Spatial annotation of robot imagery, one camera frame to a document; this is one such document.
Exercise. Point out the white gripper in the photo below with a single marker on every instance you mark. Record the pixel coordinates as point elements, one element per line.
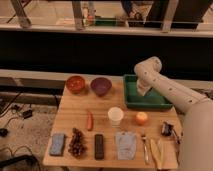
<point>142,87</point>

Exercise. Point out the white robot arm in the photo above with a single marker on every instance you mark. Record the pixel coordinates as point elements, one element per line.
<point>196,147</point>

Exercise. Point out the green plastic tray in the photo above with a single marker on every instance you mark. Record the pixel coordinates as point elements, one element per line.
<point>152,100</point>

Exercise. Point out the red yellow apple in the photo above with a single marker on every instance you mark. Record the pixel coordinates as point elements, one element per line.
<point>141,118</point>

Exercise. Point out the white paper cup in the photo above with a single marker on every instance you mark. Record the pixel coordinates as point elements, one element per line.
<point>115,115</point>

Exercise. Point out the purple bowl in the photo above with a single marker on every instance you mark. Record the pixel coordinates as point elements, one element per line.
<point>101,86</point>

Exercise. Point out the yellow banana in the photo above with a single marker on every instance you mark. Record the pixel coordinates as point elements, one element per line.
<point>157,152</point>

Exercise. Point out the light blue cloth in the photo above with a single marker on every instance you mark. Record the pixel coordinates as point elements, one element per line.
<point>126,145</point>

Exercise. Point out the orange carrot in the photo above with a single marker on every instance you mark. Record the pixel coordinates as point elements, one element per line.
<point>89,121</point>

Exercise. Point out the metal fork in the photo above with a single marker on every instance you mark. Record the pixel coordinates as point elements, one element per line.
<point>146,156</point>

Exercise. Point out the black remote control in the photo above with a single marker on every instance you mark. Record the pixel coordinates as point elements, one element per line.
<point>99,147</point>

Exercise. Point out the orange bowl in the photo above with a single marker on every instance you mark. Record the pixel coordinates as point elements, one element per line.
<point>75,84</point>

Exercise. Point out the bunch of dark grapes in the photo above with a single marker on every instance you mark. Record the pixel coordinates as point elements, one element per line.
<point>77,147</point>

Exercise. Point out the blue sponge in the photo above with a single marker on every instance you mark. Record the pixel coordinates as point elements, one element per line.
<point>57,144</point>

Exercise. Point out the black power adapter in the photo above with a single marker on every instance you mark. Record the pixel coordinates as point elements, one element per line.
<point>27,114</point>

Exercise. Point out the black handled tool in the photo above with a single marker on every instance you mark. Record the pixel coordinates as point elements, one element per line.
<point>176,137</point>

